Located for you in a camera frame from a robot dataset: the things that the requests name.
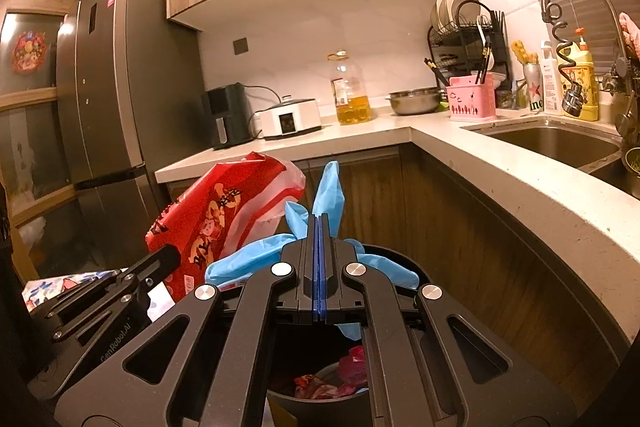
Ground coiled spring faucet sprayer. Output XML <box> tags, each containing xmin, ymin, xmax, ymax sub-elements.
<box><xmin>545</xmin><ymin>2</ymin><xmax>597</xmax><ymax>116</ymax></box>

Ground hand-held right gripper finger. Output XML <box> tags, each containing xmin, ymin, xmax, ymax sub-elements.
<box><xmin>318</xmin><ymin>214</ymin><xmax>587</xmax><ymax>427</ymax></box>
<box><xmin>52</xmin><ymin>214</ymin><xmax>321</xmax><ymax>427</ymax></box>

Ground large red plastic bag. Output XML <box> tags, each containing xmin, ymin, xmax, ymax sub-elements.
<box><xmin>145</xmin><ymin>152</ymin><xmax>307</xmax><ymax>303</ymax></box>

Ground black power cable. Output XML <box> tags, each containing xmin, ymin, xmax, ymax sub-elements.
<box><xmin>244</xmin><ymin>84</ymin><xmax>287</xmax><ymax>138</ymax></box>

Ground red round door sticker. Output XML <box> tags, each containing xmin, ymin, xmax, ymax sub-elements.
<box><xmin>12</xmin><ymin>32</ymin><xmax>49</xmax><ymax>76</ymax></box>

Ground black dish rack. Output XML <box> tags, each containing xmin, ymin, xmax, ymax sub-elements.
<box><xmin>426</xmin><ymin>0</ymin><xmax>512</xmax><ymax>92</ymax></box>

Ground cooking oil bottle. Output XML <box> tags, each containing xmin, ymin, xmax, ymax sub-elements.
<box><xmin>327</xmin><ymin>50</ymin><xmax>375</xmax><ymax>126</ymax></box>

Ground pink utensil holder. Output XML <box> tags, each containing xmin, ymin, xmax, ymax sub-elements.
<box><xmin>448</xmin><ymin>74</ymin><xmax>496</xmax><ymax>122</ymax></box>

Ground black trash bin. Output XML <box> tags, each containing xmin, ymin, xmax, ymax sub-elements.
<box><xmin>265</xmin><ymin>243</ymin><xmax>436</xmax><ymax>427</ymax></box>

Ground yellow dish soap bottle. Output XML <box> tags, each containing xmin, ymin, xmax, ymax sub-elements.
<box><xmin>565</xmin><ymin>27</ymin><xmax>599</xmax><ymax>122</ymax></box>

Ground red white printed plastic bag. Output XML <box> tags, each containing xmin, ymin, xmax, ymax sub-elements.
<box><xmin>294</xmin><ymin>373</ymin><xmax>371</xmax><ymax>402</ymax></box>

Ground white electric cooker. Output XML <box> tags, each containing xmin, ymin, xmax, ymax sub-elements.
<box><xmin>254</xmin><ymin>96</ymin><xmax>322</xmax><ymax>140</ymax></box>

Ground white plates in rack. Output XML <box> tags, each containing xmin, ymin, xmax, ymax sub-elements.
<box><xmin>431</xmin><ymin>0</ymin><xmax>482</xmax><ymax>36</ymax></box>

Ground wooden glass panel door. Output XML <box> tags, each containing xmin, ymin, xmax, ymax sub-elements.
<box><xmin>0</xmin><ymin>0</ymin><xmax>93</xmax><ymax>280</ymax></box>

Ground pink rubber glove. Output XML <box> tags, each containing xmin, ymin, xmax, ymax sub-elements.
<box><xmin>618</xmin><ymin>12</ymin><xmax>640</xmax><ymax>58</ymax></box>

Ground beer can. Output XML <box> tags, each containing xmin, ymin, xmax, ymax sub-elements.
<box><xmin>523</xmin><ymin>63</ymin><xmax>546</xmax><ymax>114</ymax></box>

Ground black air fryer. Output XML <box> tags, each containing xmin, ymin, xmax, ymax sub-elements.
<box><xmin>201</xmin><ymin>84</ymin><xmax>256</xmax><ymax>151</ymax></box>

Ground wooden lower cabinets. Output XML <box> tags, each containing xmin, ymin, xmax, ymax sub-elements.
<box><xmin>165</xmin><ymin>142</ymin><xmax>628</xmax><ymax>410</ymax></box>

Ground grey steel refrigerator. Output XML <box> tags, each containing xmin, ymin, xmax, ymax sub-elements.
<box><xmin>55</xmin><ymin>0</ymin><xmax>207</xmax><ymax>268</ymax></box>

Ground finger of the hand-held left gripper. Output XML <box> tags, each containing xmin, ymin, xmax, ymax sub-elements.
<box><xmin>42</xmin><ymin>246</ymin><xmax>182</xmax><ymax>343</ymax></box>

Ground steel kitchen sink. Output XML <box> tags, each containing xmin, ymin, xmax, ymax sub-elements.
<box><xmin>470</xmin><ymin>121</ymin><xmax>640</xmax><ymax>200</ymax></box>

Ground white pump bottle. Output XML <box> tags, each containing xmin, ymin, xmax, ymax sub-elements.
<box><xmin>539</xmin><ymin>41</ymin><xmax>564</xmax><ymax>116</ymax></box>

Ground pink translucent plastic bag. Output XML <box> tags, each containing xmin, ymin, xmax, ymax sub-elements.
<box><xmin>339</xmin><ymin>345</ymin><xmax>369</xmax><ymax>389</ymax></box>

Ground blue disposable gloves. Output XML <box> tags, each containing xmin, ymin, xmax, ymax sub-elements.
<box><xmin>205</xmin><ymin>161</ymin><xmax>421</xmax><ymax>343</ymax></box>

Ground steel mixing bowl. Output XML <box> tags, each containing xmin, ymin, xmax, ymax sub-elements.
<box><xmin>386</xmin><ymin>88</ymin><xmax>444</xmax><ymax>116</ymax></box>

